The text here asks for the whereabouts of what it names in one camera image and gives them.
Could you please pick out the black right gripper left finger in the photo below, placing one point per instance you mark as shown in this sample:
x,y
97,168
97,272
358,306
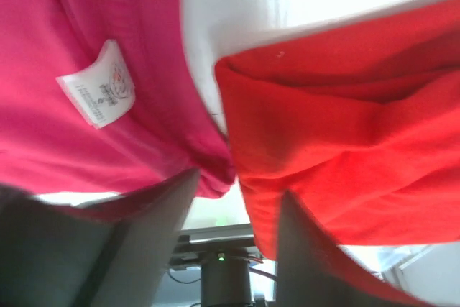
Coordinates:
x,y
112,253

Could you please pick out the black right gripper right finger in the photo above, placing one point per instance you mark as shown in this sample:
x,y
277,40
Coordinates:
x,y
313,271

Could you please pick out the pink t shirt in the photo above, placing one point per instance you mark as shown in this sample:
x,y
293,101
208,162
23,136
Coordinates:
x,y
96,96

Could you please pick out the folded red t shirt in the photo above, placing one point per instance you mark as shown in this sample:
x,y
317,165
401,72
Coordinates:
x,y
360,122

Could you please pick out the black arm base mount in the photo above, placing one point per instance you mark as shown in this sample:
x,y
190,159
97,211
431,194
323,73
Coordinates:
x,y
221,259

